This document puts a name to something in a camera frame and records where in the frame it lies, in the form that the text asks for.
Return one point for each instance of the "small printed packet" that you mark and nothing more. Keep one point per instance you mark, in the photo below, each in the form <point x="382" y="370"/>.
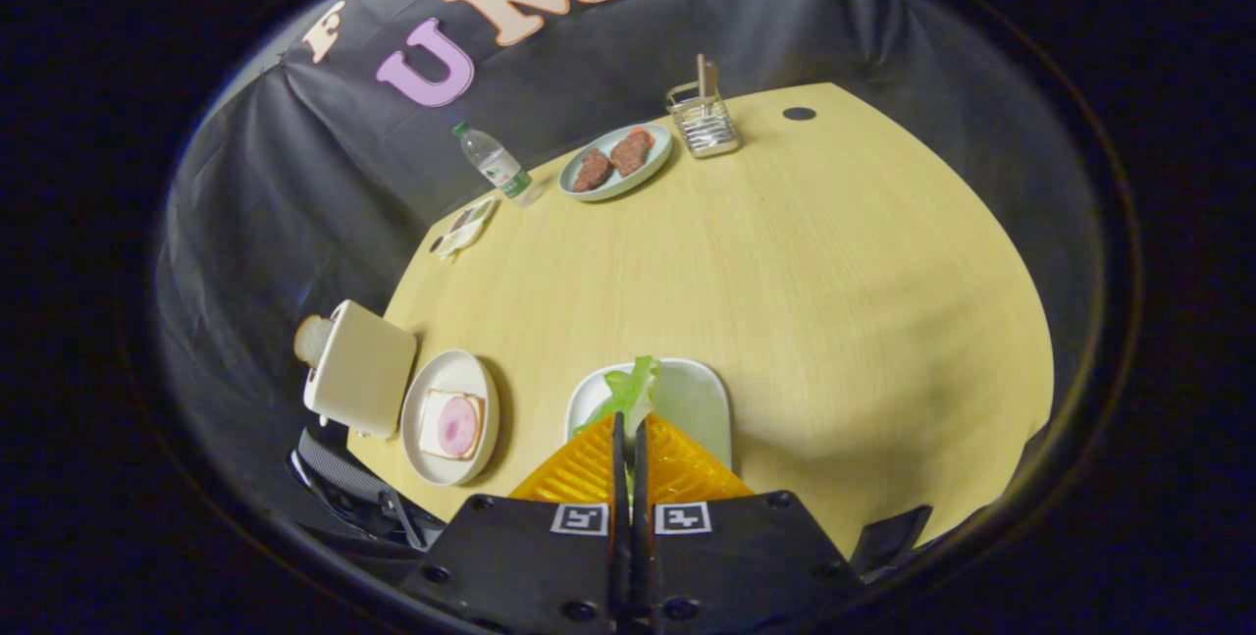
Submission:
<point x="465" y="228"/>

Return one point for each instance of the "wooden utensil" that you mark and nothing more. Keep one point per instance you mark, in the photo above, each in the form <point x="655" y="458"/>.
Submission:
<point x="706" y="76"/>

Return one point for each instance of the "bread slice under ham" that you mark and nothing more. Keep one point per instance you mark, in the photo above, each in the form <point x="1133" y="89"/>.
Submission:
<point x="428" y="434"/>

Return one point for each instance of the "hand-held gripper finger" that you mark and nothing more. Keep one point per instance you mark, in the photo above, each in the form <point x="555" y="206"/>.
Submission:
<point x="641" y="478"/>
<point x="619" y="478"/>

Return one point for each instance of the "cream toaster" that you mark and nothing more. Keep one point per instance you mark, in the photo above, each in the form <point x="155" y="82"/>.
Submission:
<point x="365" y="370"/>

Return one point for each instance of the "round white plate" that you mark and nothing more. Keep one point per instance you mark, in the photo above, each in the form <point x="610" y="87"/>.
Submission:
<point x="432" y="375"/>

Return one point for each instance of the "green lettuce leaf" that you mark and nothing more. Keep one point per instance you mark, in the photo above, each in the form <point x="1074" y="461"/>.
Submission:
<point x="628" y="386"/>

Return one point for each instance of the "black backdrop cloth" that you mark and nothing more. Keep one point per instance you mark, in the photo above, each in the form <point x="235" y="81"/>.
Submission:
<point x="294" y="174"/>

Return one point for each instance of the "bread slice in toaster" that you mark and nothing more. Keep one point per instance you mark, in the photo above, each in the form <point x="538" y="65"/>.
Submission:
<point x="312" y="341"/>

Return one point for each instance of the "square white plate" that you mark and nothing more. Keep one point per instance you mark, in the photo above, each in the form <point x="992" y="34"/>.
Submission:
<point x="693" y="404"/>

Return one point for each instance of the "brown meat patty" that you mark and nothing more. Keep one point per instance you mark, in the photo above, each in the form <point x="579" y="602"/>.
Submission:
<point x="593" y="171"/>
<point x="630" y="152"/>

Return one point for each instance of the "pink ham slice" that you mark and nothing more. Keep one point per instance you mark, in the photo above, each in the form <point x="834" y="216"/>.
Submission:
<point x="457" y="425"/>

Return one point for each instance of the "pale green plate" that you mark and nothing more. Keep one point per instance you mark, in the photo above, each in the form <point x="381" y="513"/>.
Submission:
<point x="628" y="179"/>

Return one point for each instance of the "clear plastic water bottle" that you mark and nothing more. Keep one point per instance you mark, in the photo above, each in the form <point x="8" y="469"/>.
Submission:
<point x="491" y="162"/>

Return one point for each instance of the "black table grommet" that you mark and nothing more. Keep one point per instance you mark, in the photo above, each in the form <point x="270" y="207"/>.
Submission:
<point x="800" y="113"/>

